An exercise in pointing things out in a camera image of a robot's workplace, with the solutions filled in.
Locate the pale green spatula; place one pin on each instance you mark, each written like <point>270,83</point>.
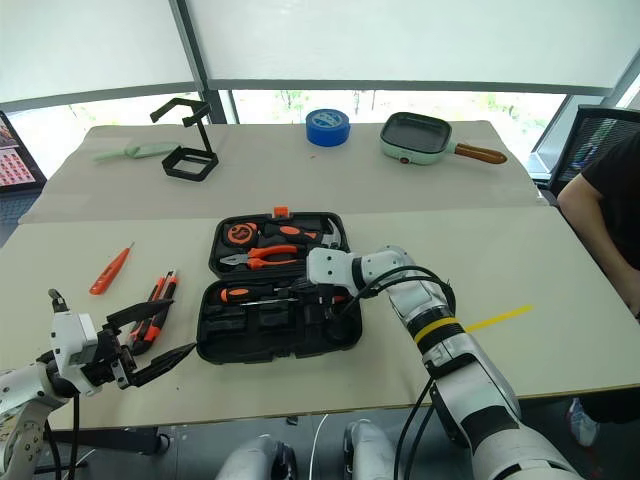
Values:
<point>145,150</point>

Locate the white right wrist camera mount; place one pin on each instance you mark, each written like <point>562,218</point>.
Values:
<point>327,267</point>

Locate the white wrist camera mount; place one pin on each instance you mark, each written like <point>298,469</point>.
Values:
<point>327,267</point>
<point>70,340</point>

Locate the orange black utility knife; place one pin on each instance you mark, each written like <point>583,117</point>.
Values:
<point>150,330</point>

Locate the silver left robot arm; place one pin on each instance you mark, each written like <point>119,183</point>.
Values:
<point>22,400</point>

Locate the orange voltage tester pen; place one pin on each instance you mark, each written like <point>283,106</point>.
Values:
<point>111,270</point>

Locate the dark window frame post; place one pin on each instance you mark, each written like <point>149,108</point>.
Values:
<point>200,55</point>

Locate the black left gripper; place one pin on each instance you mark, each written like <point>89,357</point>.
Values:
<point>107,365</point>

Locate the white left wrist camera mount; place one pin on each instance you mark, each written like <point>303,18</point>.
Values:
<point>70,340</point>

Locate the person in black shirt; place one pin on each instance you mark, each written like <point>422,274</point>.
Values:
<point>610,200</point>

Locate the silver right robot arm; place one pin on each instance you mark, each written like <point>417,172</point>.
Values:
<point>465,370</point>

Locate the orange black screwdriver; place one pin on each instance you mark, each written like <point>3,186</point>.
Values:
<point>237,294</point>

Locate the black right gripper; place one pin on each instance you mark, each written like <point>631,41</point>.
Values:
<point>320,299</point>

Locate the red picture board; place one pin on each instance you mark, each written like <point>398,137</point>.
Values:
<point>15,160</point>

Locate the black plastic tool case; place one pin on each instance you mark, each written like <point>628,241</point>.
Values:
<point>250,330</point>

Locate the black mesh office chair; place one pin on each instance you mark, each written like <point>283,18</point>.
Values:
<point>580,140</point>

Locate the silver rounded robot leg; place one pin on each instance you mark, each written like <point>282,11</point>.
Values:
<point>255,460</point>
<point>370,450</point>

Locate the black table base bar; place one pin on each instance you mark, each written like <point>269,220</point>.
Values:
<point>115,440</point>

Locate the black orange claw hammer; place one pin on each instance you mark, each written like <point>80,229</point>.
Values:
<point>292,231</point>

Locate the black orange tape measure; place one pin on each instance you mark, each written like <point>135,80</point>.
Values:
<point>241,232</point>

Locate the blue tape roll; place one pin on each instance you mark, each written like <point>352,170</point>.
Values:
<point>327,127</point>

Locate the yellow tape strip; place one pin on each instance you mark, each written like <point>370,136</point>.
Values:
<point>500,317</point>

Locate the beige table cover sheet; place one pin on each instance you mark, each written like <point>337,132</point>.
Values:
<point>300,180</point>

